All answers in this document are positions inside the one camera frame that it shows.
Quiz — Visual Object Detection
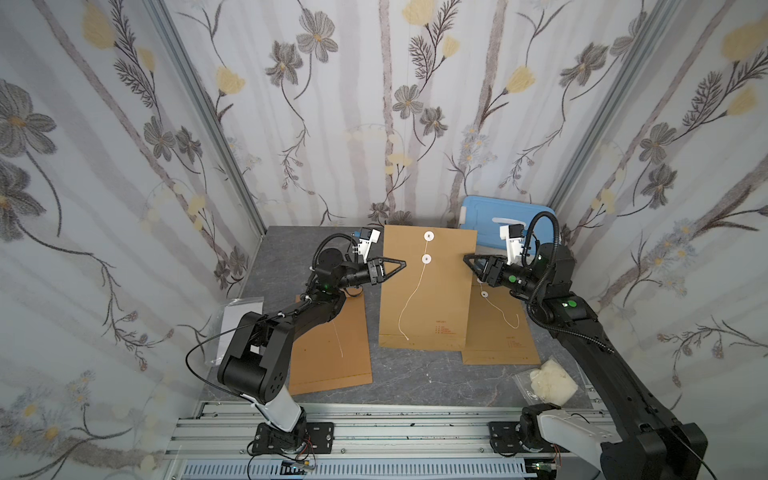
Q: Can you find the brown kraft file bag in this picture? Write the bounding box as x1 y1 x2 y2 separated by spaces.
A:
461 280 540 366
288 292 373 396
379 225 477 351

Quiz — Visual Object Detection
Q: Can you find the white slotted cable duct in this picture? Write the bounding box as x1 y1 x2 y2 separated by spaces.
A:
177 457 536 479

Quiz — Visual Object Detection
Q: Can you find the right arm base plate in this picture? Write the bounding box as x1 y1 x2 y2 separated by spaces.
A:
487 421 558 456

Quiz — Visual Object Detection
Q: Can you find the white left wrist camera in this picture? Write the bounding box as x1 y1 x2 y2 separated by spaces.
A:
353 227 381 259

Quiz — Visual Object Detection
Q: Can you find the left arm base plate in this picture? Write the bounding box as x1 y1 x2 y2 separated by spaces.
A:
247 422 335 455

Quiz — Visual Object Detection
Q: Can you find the plastic bag with white stuff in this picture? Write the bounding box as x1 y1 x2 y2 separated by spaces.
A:
514 358 579 407

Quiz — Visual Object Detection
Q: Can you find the clear plastic bag left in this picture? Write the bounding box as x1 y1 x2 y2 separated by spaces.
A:
205 297 264 366

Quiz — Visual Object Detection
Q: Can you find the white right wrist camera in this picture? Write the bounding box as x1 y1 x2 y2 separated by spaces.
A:
500 223 525 265

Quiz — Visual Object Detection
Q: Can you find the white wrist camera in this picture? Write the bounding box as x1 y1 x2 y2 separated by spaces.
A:
353 227 381 259
500 223 525 265

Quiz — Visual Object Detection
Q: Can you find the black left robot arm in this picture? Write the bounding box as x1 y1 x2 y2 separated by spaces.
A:
217 248 407 434

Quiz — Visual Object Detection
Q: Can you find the blue lidded white storage box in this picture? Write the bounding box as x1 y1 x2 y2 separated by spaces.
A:
459 196 554 249

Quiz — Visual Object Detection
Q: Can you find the aluminium rail frame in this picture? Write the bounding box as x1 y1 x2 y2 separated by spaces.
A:
161 401 615 479

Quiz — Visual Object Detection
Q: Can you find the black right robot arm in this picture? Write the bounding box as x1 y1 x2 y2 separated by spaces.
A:
464 243 708 479

